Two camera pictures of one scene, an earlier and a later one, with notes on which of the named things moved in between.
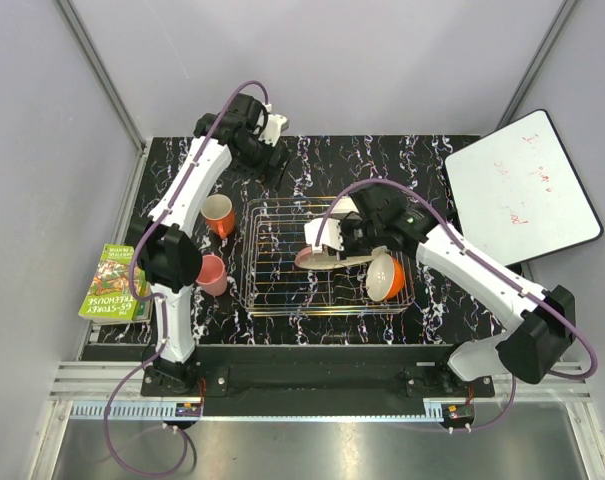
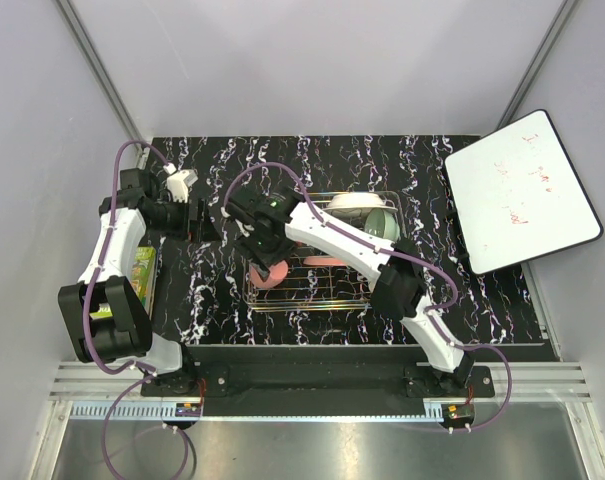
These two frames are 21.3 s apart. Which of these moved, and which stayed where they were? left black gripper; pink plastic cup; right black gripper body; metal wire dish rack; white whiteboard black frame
Moved: right black gripper body; pink plastic cup; left black gripper
Stayed: white whiteboard black frame; metal wire dish rack
